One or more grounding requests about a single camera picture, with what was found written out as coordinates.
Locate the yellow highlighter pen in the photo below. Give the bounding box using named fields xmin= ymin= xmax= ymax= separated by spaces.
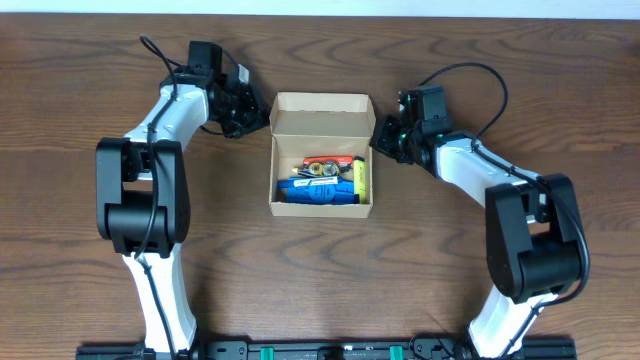
xmin=352 ymin=156 xmax=367 ymax=204

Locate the cardboard box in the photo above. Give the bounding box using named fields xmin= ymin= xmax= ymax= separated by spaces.
xmin=269 ymin=92 xmax=376 ymax=218

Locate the blue plastic block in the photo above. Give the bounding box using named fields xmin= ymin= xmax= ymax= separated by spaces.
xmin=281 ymin=176 xmax=359 ymax=205

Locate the correction tape dispenser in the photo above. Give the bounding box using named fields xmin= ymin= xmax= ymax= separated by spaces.
xmin=292 ymin=162 xmax=341 ymax=178

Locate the blue whiteboard marker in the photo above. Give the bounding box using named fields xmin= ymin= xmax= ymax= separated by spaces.
xmin=277 ymin=176 xmax=342 ymax=189

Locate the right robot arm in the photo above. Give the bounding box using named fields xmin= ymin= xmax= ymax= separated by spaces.
xmin=370 ymin=85 xmax=590 ymax=359

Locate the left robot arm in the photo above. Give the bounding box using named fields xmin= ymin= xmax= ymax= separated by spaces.
xmin=76 ymin=35 xmax=269 ymax=359

